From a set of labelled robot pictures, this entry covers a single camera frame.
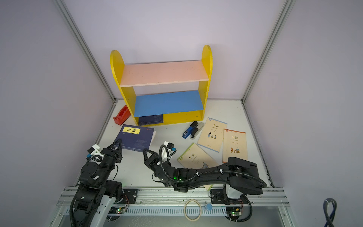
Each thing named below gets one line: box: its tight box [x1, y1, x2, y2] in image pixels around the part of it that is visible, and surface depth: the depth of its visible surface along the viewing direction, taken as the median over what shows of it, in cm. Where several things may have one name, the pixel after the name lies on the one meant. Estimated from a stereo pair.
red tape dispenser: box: [113, 104, 131, 126], surface depth 106 cm
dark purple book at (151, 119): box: [138, 114, 164, 126], surface depth 105 cm
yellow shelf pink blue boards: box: [110, 44, 213, 127], surface depth 87 cm
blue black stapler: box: [182, 120, 199, 140], surface depth 99 cm
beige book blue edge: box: [197, 117, 228, 153], surface depth 102 cm
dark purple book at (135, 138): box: [114, 123, 155, 152], surface depth 70 cm
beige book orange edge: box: [222, 128, 248, 164], surface depth 97 cm
